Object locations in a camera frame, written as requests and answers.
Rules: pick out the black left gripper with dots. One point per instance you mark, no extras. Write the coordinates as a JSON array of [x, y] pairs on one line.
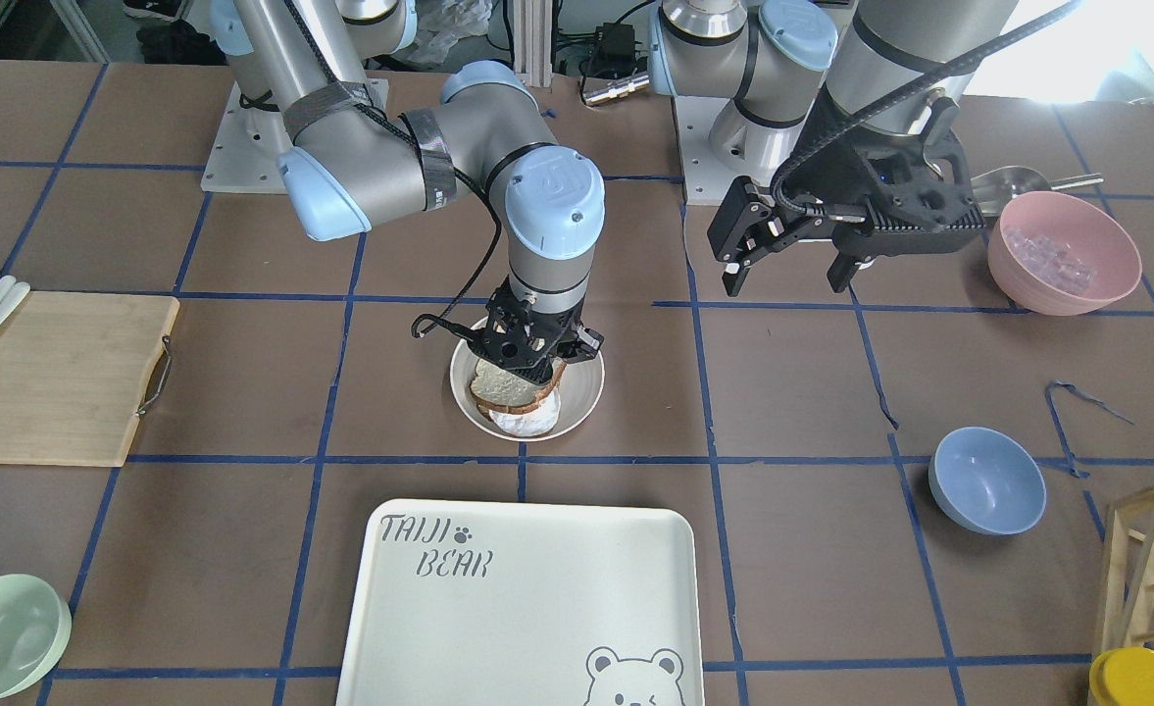
[[843, 168]]

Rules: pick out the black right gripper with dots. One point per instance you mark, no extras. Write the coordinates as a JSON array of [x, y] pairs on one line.
[[584, 342]]

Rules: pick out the white bread slice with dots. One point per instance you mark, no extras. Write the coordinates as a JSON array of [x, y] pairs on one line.
[[502, 391]]

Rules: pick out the round cream plate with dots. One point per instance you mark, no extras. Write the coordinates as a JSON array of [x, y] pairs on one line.
[[579, 387]]

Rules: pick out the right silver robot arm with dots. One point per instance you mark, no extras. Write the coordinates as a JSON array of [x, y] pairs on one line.
[[348, 167]]

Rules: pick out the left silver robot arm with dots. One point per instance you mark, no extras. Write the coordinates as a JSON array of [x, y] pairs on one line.
[[830, 133]]

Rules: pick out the fried egg toy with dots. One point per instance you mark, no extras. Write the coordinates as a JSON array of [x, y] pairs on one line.
[[530, 424]]

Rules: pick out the metal scoop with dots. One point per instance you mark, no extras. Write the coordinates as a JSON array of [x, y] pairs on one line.
[[993, 190]]

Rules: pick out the pink bowl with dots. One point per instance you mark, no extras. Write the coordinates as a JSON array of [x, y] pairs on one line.
[[1057, 255]]

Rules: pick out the cream bear tray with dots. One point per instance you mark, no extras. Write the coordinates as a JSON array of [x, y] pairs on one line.
[[513, 603]]

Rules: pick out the blue bowl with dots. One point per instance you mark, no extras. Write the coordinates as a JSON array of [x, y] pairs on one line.
[[986, 482]]

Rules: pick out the wooden cutting board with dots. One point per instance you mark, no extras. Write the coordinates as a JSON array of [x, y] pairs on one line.
[[74, 371]]

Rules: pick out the green bowl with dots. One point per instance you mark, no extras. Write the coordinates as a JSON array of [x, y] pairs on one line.
[[35, 628]]

